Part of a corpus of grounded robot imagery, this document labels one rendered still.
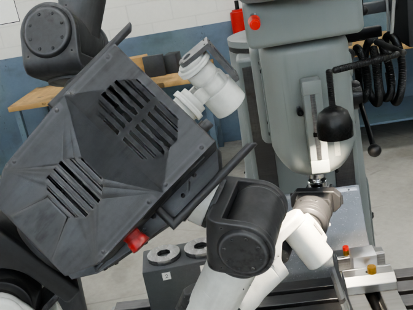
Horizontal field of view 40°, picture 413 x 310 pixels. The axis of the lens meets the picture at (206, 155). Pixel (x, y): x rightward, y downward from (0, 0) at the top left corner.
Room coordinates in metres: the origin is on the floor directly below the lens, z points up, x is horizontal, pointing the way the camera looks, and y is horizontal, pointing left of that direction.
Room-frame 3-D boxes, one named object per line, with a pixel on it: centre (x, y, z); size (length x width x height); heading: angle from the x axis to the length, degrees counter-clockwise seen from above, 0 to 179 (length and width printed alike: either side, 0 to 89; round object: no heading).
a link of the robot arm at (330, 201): (1.19, -0.22, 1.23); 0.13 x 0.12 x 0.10; 68
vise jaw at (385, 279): (1.21, -0.35, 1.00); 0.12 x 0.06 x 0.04; 85
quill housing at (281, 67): (1.28, -0.26, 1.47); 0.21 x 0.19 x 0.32; 83
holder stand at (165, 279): (1.34, 0.11, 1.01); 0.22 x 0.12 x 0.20; 91
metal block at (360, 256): (1.26, -0.35, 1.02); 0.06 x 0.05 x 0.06; 85
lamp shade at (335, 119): (1.07, -0.26, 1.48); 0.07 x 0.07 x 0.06
